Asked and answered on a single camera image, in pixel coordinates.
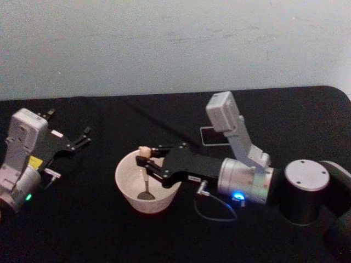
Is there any black table cloth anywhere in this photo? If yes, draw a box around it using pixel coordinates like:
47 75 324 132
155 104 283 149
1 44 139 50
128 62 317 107
0 85 351 263

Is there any white round bowl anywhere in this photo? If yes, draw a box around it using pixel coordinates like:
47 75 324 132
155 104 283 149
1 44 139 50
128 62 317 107
114 149 182 215

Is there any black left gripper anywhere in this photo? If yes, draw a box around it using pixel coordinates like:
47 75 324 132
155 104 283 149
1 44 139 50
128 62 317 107
29 108 92 172

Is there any pale plain wall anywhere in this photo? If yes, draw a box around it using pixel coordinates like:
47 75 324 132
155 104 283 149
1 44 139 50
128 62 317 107
0 0 351 102

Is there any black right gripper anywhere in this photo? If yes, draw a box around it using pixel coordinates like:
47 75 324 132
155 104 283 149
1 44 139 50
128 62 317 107
135 142 223 190

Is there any thin dark right gripper cable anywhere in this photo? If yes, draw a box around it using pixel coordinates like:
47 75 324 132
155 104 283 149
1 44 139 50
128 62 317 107
194 180 239 223

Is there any small black white-rimmed case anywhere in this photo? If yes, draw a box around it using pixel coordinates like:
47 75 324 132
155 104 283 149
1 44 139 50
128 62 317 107
200 126 230 146

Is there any cream-handled metal spoon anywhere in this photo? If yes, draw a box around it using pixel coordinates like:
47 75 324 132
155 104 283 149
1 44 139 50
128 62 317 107
136 146 156 202

